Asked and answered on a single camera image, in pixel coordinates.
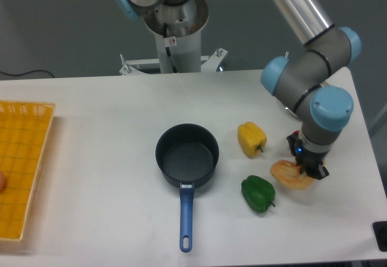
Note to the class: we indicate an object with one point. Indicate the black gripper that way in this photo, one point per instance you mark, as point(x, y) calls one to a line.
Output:
point(309, 156)

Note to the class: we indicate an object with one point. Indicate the triangle bread pastry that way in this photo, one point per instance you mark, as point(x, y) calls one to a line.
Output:
point(290, 175)

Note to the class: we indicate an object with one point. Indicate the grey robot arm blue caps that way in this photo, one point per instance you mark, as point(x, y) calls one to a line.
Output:
point(323, 110)

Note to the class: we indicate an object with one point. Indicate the glass pot lid blue knob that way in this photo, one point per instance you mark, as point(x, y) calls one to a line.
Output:
point(290, 112)

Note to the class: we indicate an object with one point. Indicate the yellow bell pepper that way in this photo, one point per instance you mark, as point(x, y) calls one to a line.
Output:
point(252, 139)

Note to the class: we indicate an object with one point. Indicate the green bell pepper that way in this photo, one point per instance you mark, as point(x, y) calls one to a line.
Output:
point(258, 193)

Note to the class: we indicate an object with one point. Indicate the black device at table edge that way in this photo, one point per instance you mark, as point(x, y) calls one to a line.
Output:
point(380, 232)

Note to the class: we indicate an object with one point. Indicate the yellow woven basket tray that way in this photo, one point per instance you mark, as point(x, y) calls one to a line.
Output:
point(25, 127)

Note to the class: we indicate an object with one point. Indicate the dark saucepan blue handle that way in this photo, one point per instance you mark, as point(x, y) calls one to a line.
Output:
point(187, 155)

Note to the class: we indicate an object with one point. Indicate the white metal base frame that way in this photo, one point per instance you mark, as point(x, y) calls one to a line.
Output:
point(209, 63)

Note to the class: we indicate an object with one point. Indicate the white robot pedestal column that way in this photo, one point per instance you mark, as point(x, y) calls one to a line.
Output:
point(177, 31)

